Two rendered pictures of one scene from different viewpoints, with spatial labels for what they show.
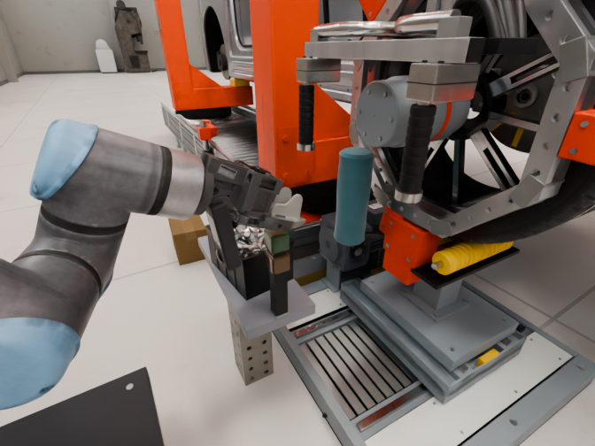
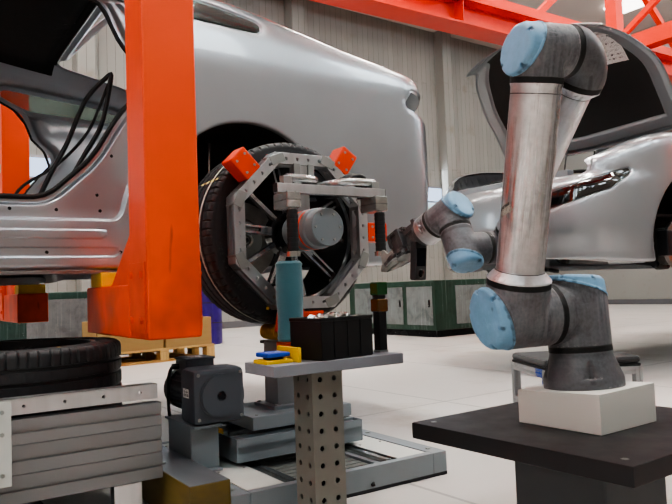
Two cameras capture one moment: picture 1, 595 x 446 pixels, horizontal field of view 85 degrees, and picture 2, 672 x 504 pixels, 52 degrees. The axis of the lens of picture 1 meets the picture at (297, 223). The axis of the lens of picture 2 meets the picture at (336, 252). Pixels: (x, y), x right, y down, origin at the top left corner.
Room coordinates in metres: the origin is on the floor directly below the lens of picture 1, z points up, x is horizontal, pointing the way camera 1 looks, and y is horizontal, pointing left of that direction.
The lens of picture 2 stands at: (0.85, 2.09, 0.65)
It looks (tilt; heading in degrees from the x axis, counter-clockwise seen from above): 3 degrees up; 265
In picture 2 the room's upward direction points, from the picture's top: 2 degrees counter-clockwise
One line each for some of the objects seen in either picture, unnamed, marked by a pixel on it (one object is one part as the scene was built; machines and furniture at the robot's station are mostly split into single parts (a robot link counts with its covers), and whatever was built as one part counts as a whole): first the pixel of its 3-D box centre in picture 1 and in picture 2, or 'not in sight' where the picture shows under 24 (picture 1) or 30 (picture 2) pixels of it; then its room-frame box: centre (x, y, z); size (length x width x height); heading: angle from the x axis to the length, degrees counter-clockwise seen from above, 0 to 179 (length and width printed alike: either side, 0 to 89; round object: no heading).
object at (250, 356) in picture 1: (250, 323); (319, 444); (0.74, 0.15, 0.21); 0.10 x 0.10 x 0.42; 28
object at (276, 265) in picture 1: (277, 260); (379, 305); (0.54, 0.04, 0.59); 0.04 x 0.04 x 0.04; 28
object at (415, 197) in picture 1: (415, 151); (380, 232); (0.49, -0.18, 0.83); 0.04 x 0.04 x 0.16
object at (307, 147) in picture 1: (305, 116); (292, 231); (0.79, -0.02, 0.83); 0.04 x 0.04 x 0.16
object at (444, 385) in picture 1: (422, 315); (278, 431); (0.86, -0.45, 0.13); 0.50 x 0.36 x 0.10; 28
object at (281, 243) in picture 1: (276, 239); (378, 288); (0.54, 0.04, 0.64); 0.04 x 0.04 x 0.04; 28
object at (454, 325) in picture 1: (439, 276); (282, 378); (0.83, -0.46, 0.32); 0.40 x 0.30 x 0.28; 28
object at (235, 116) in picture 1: (206, 121); not in sight; (4.00, 1.09, 0.19); 1.00 x 0.86 x 0.39; 28
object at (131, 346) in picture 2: not in sight; (147, 339); (2.15, -4.97, 0.20); 1.17 x 0.84 x 0.41; 41
